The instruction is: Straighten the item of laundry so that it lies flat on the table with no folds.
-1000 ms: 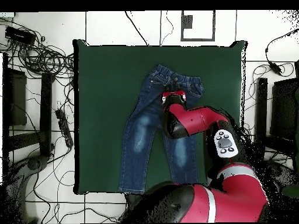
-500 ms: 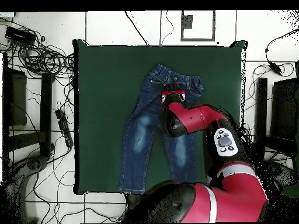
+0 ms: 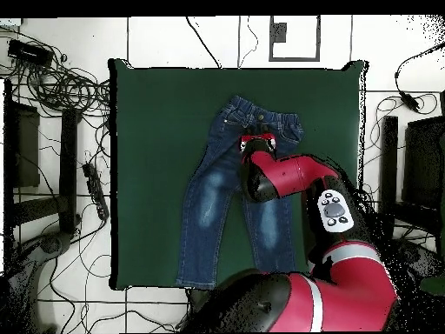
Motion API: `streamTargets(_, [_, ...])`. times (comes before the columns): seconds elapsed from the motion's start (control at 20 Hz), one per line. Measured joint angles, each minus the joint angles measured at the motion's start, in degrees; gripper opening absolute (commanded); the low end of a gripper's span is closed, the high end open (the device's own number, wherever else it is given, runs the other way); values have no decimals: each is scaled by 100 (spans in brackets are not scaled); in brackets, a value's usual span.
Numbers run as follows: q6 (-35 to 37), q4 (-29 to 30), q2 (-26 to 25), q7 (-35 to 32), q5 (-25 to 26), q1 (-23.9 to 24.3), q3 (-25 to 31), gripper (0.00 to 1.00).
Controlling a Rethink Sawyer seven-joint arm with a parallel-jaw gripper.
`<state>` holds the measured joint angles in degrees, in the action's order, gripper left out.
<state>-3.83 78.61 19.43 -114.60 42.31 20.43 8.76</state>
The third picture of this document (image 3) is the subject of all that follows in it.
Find blue denim jeans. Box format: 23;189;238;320
175;95;306;290

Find small dark square box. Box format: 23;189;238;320
272;22;289;43

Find dark green tablecloth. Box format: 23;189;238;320
107;58;369;291

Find black metal stand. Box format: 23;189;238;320
378;116;445;241
3;78;83;241

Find black power strip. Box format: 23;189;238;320
82;162;110;221

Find grey stand base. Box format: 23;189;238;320
6;230;76;333

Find black electronics box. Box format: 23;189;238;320
7;38;55;68

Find grey square frame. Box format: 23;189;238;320
268;15;322;63

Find black cable with adapter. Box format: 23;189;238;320
394;43;445;113

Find tangled black cables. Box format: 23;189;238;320
0;25;112;121

